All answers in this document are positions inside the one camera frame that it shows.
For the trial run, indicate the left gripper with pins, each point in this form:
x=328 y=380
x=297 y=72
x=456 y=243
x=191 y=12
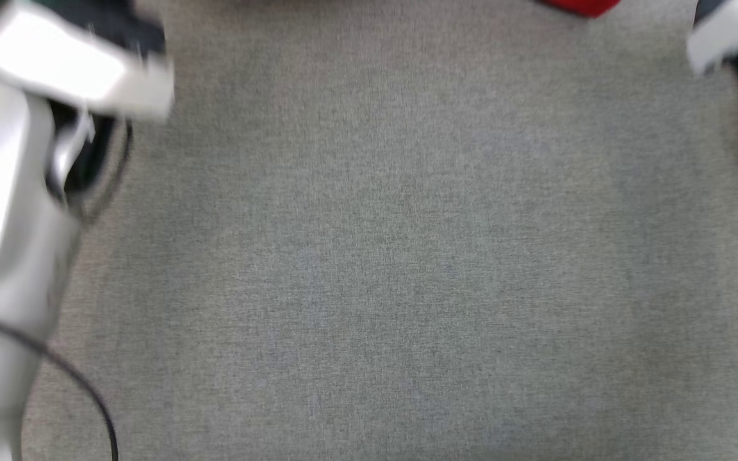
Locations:
x=74 y=70

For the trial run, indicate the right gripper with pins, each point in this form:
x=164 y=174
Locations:
x=728 y=32

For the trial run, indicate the red shirt white striped sleeves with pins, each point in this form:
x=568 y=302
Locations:
x=580 y=6

